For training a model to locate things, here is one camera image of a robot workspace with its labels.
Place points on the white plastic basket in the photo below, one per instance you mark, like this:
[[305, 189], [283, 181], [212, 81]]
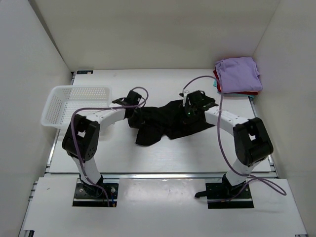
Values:
[[64, 100]]

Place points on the purple folded t shirt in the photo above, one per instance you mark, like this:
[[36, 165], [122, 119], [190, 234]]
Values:
[[238, 75]]

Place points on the red folded t shirt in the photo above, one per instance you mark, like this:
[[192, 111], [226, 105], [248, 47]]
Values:
[[245, 93]]

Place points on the teal folded t shirt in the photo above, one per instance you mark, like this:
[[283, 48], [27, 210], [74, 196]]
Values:
[[216, 83]]

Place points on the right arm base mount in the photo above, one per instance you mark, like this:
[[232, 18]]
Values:
[[220, 197]]

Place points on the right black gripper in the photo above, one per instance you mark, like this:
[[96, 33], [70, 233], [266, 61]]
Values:
[[188, 104]]

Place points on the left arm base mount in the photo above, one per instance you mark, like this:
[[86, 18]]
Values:
[[91, 196]]

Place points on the black t shirt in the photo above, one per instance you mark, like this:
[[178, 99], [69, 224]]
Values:
[[169, 120]]

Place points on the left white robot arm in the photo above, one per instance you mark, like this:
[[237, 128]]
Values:
[[82, 136]]

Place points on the aluminium rail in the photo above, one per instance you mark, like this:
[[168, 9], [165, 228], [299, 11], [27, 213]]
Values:
[[160, 175]]

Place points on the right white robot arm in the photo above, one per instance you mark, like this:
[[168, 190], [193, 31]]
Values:
[[251, 140]]

